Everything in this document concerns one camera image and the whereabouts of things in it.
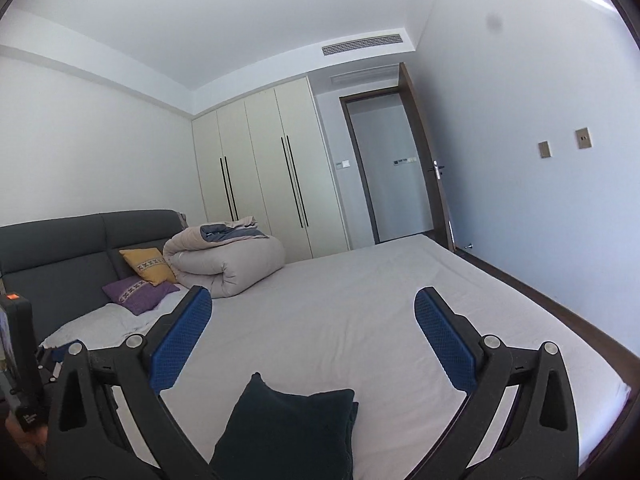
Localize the yellow pillow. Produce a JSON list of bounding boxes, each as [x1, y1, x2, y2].
[[119, 247, 178, 287]]

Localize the brown door frame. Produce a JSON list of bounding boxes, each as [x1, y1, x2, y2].
[[339, 87, 401, 247]]

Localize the beige rolled duvet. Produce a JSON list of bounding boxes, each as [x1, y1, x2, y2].
[[163, 216, 286, 300]]

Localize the dark green sweater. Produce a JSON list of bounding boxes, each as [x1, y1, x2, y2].
[[209, 372, 360, 480]]

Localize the brown door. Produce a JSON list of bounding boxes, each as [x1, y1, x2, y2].
[[398, 62, 456, 253]]

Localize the cream wardrobe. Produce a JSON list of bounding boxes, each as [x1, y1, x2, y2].
[[191, 76, 351, 263]]

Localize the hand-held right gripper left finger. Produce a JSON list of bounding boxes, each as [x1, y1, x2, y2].
[[46, 285, 221, 480]]

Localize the white linear air vent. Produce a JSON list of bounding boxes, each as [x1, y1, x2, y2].
[[330, 71, 400, 85]]

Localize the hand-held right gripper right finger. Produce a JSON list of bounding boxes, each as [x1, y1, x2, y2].
[[402, 286, 581, 480]]

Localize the white air vent grille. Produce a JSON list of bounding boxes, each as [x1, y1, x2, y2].
[[321, 33, 404, 57]]

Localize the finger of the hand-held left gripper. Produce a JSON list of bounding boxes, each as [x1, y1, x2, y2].
[[35, 346, 63, 386]]

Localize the purple pillow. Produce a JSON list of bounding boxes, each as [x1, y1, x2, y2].
[[101, 279, 181, 317]]

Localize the grey upholstered headboard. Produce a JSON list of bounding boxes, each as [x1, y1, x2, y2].
[[0, 209, 183, 341]]

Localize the bed with white sheet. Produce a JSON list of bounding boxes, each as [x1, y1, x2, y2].
[[37, 232, 632, 480]]

